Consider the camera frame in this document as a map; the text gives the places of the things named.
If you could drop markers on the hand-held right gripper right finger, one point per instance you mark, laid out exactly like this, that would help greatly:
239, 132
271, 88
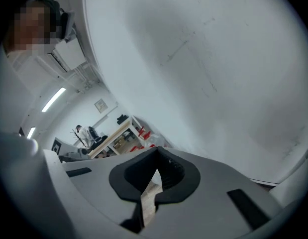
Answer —
213, 195

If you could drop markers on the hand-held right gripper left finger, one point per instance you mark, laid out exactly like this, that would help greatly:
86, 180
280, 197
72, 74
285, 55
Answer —
99, 183

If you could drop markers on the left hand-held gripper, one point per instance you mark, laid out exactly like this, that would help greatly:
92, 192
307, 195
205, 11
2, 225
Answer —
69, 153

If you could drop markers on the black office chair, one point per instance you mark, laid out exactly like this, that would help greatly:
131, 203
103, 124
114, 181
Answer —
95, 134

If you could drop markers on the light wood table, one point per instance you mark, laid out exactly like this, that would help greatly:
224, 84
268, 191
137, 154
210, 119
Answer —
110, 139

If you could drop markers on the ceiling tube light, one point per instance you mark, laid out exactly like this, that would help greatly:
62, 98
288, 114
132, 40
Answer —
54, 99
31, 132

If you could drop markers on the brown cardboard box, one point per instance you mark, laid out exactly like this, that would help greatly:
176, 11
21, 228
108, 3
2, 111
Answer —
120, 142

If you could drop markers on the large clear water bottle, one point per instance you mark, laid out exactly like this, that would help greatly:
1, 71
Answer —
156, 141
135, 148

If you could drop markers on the black bag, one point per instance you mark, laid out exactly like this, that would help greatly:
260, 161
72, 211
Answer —
122, 119

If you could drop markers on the white ceiling pipes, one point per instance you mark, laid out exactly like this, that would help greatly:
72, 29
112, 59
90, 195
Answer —
86, 80

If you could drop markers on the white ceiling air conditioner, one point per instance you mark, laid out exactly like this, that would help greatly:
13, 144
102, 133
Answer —
69, 55

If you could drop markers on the person's face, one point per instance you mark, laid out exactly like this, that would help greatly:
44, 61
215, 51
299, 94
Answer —
29, 26

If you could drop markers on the grey wall panel box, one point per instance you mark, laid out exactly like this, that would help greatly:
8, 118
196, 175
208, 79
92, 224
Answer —
101, 105

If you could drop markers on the head-worn camera mount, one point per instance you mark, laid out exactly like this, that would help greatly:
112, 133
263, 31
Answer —
66, 26

